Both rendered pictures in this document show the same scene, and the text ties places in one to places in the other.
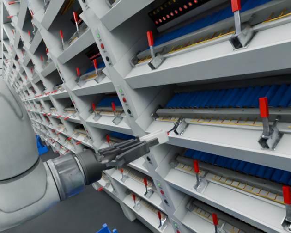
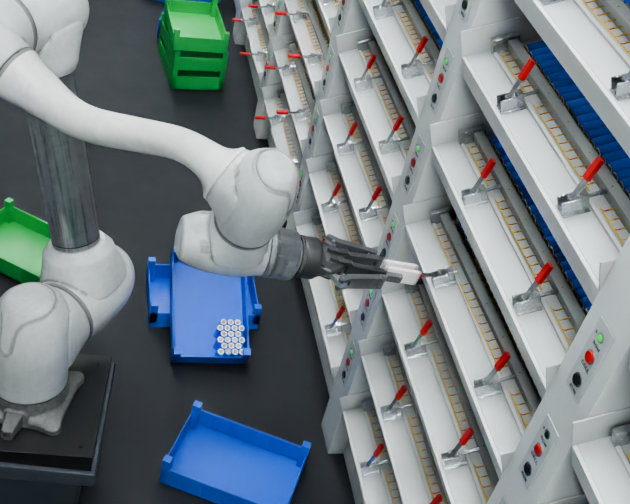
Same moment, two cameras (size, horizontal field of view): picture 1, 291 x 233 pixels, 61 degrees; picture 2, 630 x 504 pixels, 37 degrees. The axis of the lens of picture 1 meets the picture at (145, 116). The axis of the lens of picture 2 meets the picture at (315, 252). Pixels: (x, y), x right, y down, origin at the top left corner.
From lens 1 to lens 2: 1.12 m
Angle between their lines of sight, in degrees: 25
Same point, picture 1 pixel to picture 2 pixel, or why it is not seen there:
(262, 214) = (439, 432)
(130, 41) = not seen: hidden behind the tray
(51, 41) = not seen: outside the picture
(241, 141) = (470, 363)
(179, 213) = (367, 345)
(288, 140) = (497, 402)
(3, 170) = (242, 240)
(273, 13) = (564, 308)
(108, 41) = (450, 90)
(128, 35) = not seen: hidden behind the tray
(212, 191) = (420, 367)
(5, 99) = (289, 200)
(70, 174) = (287, 263)
